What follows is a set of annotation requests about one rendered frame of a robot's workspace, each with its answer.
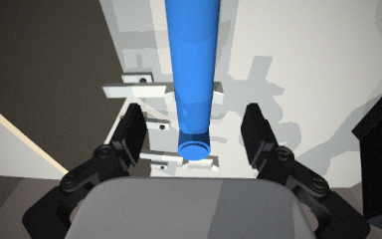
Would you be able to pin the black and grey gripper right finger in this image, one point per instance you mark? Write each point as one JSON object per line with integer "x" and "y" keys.
{"x": 337, "y": 219}

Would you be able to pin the blue cylinder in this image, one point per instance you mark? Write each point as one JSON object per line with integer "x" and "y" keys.
{"x": 193, "y": 34}

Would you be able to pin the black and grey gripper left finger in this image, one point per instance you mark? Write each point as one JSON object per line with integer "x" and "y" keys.
{"x": 49, "y": 217}

